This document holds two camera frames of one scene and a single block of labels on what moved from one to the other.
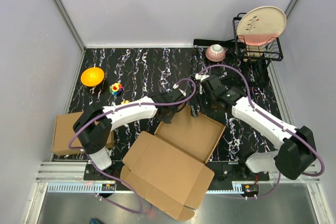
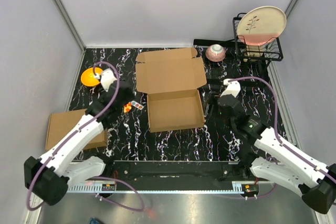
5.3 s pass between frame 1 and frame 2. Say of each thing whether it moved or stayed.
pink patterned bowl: stayed
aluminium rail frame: stayed
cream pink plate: stayed
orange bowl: stayed
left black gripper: moved
